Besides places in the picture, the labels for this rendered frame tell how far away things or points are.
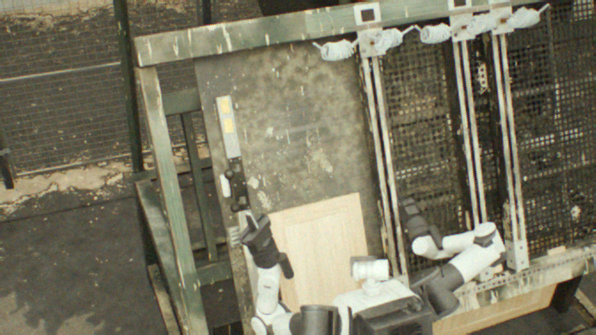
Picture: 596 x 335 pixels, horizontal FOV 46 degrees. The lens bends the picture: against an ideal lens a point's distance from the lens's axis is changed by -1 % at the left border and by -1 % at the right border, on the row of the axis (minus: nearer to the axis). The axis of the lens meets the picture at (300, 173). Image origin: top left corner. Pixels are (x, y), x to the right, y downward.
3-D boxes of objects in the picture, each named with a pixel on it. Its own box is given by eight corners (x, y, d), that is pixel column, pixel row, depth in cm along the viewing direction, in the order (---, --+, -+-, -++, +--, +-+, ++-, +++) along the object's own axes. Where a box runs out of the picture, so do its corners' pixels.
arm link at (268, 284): (265, 253, 232) (262, 277, 241) (258, 274, 226) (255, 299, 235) (284, 257, 232) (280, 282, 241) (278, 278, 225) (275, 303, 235)
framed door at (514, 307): (395, 353, 346) (396, 356, 344) (409, 276, 311) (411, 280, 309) (545, 303, 373) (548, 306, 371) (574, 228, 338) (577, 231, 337)
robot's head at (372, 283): (388, 290, 227) (387, 265, 225) (357, 291, 229) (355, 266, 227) (389, 280, 234) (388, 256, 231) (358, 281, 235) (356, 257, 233)
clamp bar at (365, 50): (385, 303, 288) (414, 322, 265) (342, 8, 265) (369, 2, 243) (407, 297, 291) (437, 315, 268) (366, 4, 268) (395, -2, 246)
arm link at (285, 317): (290, 329, 255) (321, 327, 236) (262, 347, 248) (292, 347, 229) (275, 300, 255) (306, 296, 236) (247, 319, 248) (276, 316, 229)
